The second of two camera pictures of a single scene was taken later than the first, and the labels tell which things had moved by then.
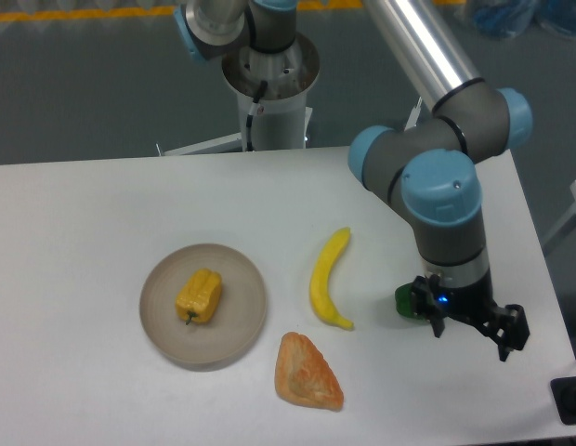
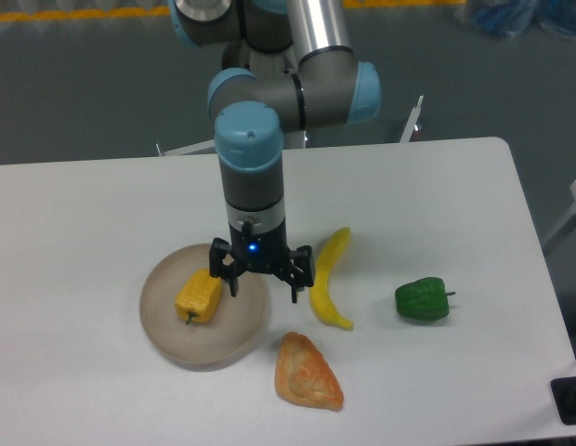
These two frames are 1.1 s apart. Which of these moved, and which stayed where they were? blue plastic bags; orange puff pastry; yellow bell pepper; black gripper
Moved: black gripper
Stayed: yellow bell pepper; blue plastic bags; orange puff pastry
